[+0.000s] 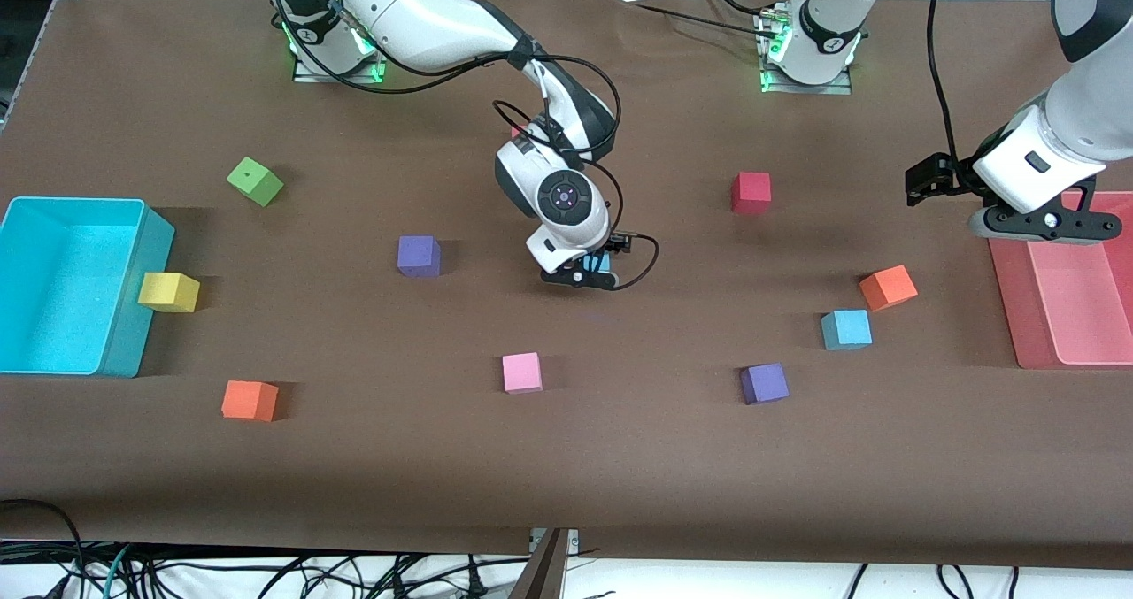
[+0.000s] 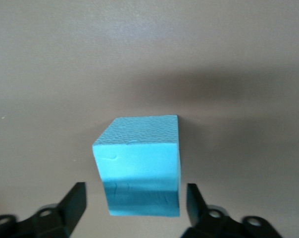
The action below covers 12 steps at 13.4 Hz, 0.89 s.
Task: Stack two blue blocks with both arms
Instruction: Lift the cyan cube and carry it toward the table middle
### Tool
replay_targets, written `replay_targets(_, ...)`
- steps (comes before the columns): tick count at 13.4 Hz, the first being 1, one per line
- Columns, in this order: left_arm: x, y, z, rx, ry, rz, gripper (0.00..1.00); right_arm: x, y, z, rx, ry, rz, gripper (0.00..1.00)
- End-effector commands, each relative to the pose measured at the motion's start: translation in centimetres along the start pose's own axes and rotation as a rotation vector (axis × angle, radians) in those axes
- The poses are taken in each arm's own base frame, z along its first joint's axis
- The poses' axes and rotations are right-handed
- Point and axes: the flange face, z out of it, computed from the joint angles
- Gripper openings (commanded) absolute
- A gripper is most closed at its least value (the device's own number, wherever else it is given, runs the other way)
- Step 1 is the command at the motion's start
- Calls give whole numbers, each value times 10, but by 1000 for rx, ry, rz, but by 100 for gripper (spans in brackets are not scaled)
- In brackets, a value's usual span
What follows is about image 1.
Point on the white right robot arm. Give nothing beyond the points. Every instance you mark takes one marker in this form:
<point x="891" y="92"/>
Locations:
<point x="425" y="6"/>

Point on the blue foam block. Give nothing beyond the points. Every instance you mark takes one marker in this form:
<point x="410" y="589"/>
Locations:
<point x="845" y="329"/>
<point x="604" y="263"/>

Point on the purple foam block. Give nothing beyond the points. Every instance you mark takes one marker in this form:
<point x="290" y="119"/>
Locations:
<point x="418" y="254"/>
<point x="764" y="382"/>

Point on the green foam block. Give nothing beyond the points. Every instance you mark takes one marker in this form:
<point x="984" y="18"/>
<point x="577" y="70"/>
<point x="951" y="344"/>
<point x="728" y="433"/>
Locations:
<point x="255" y="181"/>

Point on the orange foam block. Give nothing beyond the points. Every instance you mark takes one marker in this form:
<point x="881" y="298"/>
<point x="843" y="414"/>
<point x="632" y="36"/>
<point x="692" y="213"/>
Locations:
<point x="888" y="287"/>
<point x="248" y="400"/>

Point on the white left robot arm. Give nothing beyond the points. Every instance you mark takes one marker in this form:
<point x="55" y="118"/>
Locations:
<point x="1075" y="117"/>

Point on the brown table cloth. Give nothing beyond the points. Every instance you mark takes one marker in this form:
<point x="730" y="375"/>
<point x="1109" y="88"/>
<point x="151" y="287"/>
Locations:
<point x="620" y="457"/>

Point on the dark metal bar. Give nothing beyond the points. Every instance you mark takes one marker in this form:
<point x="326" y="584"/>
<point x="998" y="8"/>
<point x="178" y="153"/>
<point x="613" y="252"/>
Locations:
<point x="542" y="572"/>

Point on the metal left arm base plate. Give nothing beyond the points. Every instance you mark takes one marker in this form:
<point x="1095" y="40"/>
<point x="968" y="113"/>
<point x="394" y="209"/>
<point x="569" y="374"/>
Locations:
<point x="805" y="90"/>

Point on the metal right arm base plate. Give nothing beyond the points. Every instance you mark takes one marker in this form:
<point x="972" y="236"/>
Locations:
<point x="336" y="77"/>

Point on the yellow foam block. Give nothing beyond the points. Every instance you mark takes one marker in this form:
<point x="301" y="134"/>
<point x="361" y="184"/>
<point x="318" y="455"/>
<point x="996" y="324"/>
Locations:
<point x="168" y="291"/>

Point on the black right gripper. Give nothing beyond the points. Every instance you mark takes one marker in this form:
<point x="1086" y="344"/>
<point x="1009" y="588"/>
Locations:
<point x="614" y="244"/>

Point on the silver metal bracket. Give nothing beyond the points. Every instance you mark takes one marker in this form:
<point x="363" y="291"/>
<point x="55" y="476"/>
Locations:
<point x="574" y="539"/>

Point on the cyan plastic bin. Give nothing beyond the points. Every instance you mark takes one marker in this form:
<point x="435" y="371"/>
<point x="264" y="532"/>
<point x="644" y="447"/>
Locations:
<point x="62" y="298"/>

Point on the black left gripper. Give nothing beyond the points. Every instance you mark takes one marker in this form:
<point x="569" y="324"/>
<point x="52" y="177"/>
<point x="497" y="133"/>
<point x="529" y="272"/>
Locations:
<point x="944" y="177"/>

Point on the pink plastic bin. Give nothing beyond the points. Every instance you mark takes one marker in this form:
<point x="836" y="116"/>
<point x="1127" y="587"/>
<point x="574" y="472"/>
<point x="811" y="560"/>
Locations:
<point x="1080" y="307"/>

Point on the pink foam block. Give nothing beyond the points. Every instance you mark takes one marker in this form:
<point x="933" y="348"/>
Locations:
<point x="522" y="372"/>

